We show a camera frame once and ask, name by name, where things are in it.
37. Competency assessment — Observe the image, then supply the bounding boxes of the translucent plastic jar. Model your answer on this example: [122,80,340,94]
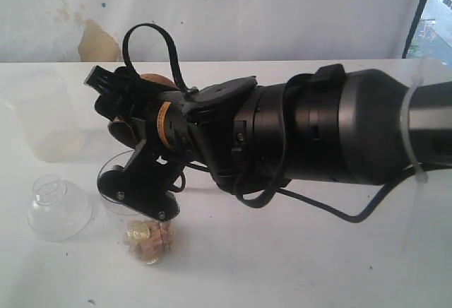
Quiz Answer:
[3,70,85,162]

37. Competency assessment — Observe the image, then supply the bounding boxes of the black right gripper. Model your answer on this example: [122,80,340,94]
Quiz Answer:
[83,66,198,222]

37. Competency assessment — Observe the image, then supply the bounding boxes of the dark window frame post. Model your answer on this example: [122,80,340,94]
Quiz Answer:
[402,0,427,59]

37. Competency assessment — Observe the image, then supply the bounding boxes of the clear plastic shaker lid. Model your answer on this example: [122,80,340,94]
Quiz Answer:
[27,174,93,242]

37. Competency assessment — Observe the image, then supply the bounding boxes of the white zip tie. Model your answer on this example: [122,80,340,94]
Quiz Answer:
[400,57,436,197]

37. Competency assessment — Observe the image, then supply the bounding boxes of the wooden cubes and gold coins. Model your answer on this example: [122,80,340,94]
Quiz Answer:
[123,220,174,265]

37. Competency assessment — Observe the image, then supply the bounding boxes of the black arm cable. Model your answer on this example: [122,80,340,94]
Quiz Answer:
[121,22,414,225]

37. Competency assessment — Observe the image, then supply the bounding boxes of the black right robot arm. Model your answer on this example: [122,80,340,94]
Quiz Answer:
[85,64,451,223]

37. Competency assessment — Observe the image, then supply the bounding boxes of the brown wooden cup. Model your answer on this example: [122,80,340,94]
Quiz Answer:
[107,73,178,149]

